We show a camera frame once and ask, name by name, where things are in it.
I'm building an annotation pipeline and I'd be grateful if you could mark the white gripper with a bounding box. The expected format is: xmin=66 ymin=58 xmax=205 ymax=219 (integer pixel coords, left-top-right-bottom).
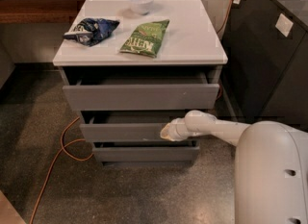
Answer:
xmin=160 ymin=123 xmax=175 ymax=141

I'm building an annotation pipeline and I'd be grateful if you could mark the grey drawer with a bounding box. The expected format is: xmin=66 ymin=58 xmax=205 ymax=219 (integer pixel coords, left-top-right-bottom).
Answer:
xmin=64 ymin=71 xmax=219 ymax=111
xmin=92 ymin=140 xmax=200 ymax=162
xmin=80 ymin=111 xmax=187 ymax=142

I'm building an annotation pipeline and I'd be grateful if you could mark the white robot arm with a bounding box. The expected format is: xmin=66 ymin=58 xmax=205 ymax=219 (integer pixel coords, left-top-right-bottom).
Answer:
xmin=160 ymin=111 xmax=308 ymax=224

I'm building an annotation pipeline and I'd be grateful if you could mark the grey bottom drawer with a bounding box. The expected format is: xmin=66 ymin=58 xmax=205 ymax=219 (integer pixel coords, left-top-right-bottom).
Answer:
xmin=92 ymin=140 xmax=200 ymax=162

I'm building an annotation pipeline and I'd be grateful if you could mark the grey three-drawer cabinet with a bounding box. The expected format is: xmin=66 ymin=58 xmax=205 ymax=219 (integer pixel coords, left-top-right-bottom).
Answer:
xmin=53 ymin=0 xmax=227 ymax=165

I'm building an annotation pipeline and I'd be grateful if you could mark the grey top drawer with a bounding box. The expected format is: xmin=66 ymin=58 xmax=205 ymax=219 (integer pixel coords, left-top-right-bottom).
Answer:
xmin=64 ymin=71 xmax=219 ymax=111

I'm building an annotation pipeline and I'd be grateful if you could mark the green chip bag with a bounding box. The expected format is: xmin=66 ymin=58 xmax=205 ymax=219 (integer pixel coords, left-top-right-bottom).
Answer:
xmin=120 ymin=19 xmax=169 ymax=58

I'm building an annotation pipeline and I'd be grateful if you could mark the dark grey bin cabinet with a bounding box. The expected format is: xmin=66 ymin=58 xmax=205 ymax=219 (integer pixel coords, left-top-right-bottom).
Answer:
xmin=222 ymin=0 xmax=308 ymax=130

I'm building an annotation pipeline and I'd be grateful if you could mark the blue chip bag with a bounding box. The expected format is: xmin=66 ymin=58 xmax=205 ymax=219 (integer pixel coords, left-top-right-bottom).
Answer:
xmin=63 ymin=18 xmax=119 ymax=46

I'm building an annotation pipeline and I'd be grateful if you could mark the white bowl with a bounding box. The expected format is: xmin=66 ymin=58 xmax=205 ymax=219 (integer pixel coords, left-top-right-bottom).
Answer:
xmin=129 ymin=0 xmax=153 ymax=15

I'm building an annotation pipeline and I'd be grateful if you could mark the white label on cabinet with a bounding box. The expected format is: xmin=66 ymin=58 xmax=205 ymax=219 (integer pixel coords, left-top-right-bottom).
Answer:
xmin=275 ymin=13 xmax=294 ymax=37

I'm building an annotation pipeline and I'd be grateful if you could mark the orange cable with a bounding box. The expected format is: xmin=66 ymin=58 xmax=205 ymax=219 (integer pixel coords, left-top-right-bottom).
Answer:
xmin=28 ymin=0 xmax=249 ymax=224

